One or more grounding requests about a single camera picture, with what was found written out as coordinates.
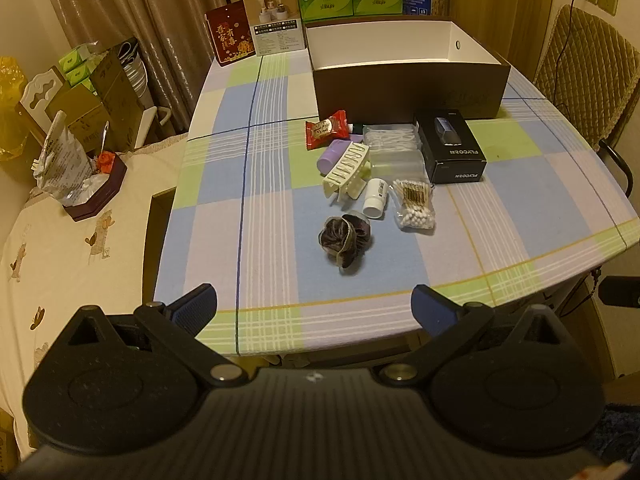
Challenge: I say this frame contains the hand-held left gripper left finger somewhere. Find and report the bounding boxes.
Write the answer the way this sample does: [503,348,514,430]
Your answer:
[65,283,246,391]

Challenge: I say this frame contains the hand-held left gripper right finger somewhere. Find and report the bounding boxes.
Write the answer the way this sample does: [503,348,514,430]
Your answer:
[380,284,576,391]

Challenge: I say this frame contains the bag of cotton swabs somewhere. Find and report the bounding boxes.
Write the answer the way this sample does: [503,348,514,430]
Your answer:
[389,177,437,232]

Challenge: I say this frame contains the dark hair scrunchie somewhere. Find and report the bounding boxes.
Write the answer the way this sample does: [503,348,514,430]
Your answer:
[317,212,373,273]

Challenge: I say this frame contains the small white bottle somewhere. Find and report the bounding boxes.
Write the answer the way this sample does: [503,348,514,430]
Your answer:
[362,177,388,220]

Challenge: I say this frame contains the clear plastic cup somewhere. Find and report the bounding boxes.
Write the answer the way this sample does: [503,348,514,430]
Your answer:
[367,150,428,183]

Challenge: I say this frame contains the black product box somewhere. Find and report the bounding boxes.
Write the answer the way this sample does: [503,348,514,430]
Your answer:
[414,109,488,185]

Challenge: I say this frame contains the cream hair claw clip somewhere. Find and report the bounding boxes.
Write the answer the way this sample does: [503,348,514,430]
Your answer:
[321,142,373,208]

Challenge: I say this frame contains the red candy packet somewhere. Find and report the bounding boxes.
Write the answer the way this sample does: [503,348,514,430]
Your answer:
[305,110,351,151]

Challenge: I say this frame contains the brown cardboard box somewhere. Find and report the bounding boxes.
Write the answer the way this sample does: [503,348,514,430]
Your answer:
[304,19,512,123]

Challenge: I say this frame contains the dark red box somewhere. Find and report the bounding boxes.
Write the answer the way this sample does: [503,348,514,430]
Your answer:
[62,152,128,223]

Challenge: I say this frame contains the clear floss pick box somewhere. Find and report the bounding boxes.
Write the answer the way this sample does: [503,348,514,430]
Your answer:
[362,122,421,153]

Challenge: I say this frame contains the purple tube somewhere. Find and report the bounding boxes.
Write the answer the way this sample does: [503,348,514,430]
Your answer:
[317,132,362,173]

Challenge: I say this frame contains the brown carton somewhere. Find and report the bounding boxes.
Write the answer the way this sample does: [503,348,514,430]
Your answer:
[45,82,108,153]

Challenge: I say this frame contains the olive carton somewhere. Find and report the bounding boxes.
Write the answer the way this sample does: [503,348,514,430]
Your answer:
[90,37,148,151]

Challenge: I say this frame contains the white cutout cardboard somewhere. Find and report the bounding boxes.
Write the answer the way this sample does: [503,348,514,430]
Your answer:
[19,67,66,121]

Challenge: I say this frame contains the yellow plastic bag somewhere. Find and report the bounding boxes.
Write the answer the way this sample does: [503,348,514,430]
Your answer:
[0,56,31,161]

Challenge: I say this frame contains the small green tissue packs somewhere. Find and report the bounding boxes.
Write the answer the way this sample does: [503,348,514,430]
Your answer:
[57,42,101,93]

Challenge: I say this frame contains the red tin box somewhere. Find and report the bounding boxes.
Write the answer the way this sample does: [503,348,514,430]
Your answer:
[204,1,257,67]

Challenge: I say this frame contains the chair with quilted cover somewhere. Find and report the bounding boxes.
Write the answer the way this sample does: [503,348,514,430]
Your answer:
[532,4,640,196]

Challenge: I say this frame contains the white product box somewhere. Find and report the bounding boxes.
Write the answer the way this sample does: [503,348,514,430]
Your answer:
[242,0,307,57]

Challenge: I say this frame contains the beige striped curtain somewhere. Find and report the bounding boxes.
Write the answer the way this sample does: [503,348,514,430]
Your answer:
[35,0,296,136]

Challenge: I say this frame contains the golden brown curtain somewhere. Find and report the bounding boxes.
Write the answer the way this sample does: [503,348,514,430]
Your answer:
[449,0,556,76]

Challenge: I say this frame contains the black power cable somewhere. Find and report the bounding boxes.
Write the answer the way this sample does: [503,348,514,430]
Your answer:
[540,0,588,86]

